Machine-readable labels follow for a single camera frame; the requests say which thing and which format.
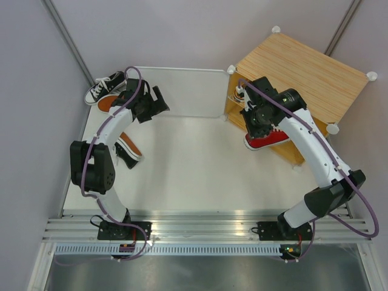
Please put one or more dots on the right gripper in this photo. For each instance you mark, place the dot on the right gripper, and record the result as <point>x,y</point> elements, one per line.
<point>254,132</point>

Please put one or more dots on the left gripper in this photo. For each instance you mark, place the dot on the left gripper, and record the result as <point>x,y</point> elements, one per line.
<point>157,107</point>

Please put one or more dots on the red sneaker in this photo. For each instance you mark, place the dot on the red sneaker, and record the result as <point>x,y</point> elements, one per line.
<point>274,138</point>

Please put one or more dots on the white cabinet door panel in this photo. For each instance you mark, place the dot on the white cabinet door panel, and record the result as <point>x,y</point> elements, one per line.
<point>190,92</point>

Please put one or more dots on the grey sneaker orange sole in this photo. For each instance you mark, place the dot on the grey sneaker orange sole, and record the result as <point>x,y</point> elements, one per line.
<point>105,103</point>

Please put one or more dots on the black sneaker white laces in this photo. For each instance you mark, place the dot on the black sneaker white laces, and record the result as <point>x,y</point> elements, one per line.
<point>103,87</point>

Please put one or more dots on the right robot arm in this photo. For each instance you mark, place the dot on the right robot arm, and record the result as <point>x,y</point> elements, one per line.
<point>337,182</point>

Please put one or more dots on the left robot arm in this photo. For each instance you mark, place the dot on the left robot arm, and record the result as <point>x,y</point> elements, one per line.
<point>91,162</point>

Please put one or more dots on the wooden shoe cabinet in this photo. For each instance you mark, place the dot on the wooden shoe cabinet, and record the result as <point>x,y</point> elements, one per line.
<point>328,86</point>

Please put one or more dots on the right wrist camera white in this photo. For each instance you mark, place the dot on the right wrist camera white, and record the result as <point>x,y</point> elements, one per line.
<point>248,102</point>

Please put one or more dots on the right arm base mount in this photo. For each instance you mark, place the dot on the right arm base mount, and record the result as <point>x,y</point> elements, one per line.
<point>269,230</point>

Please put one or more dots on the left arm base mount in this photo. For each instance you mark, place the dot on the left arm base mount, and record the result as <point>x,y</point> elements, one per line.
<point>109,231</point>

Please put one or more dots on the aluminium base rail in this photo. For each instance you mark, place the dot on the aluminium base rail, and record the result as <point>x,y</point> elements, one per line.
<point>170,226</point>

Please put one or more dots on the white slotted cable duct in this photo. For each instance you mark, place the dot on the white slotted cable duct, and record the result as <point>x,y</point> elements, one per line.
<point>170,249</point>

